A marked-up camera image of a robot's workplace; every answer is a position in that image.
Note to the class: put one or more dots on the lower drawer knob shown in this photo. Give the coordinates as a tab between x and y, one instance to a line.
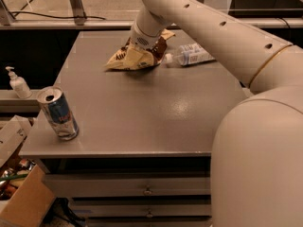
149	214

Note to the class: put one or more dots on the clear plastic water bottle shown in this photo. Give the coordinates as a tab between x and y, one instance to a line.
186	55

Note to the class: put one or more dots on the cardboard box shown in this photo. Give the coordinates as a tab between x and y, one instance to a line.
30	202

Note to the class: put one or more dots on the white pump dispenser bottle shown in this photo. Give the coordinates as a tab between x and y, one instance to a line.
18	84

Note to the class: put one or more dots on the grey drawer cabinet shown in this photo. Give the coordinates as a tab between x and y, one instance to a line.
148	128

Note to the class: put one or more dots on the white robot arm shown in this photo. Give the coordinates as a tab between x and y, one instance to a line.
257	154

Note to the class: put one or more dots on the brown chip bag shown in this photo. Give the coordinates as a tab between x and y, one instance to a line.
130	57

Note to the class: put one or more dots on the top drawer knob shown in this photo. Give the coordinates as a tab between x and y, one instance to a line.
147	192

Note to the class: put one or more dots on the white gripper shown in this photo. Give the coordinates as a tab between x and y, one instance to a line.
144	41

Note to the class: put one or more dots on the drawer knob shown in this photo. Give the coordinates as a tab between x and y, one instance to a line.
149	214
147	192

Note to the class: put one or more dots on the silver blue energy drink can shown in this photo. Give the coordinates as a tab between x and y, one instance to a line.
53	103

